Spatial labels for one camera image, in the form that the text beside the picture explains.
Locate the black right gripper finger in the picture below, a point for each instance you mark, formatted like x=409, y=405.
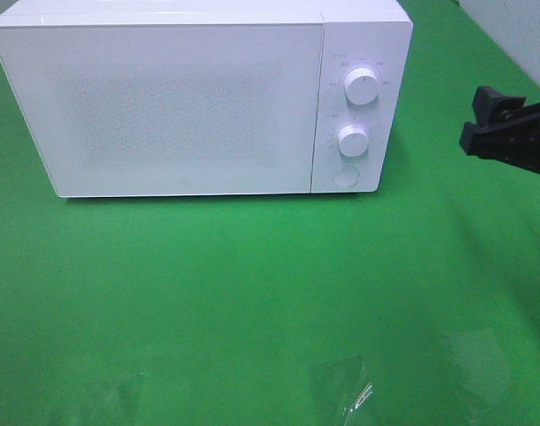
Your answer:
x=517, y=145

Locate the upper white power knob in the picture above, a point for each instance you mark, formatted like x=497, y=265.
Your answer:
x=361, y=85

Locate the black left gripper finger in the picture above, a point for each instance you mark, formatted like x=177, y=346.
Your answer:
x=491, y=107

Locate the white timer knob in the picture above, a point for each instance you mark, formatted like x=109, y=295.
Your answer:
x=353, y=141

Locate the round white door button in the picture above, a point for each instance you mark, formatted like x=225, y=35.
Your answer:
x=346, y=176

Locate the white microwave oven body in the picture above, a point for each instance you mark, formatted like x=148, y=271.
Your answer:
x=374, y=34

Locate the white microwave door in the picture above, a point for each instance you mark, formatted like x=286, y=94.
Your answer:
x=159, y=110

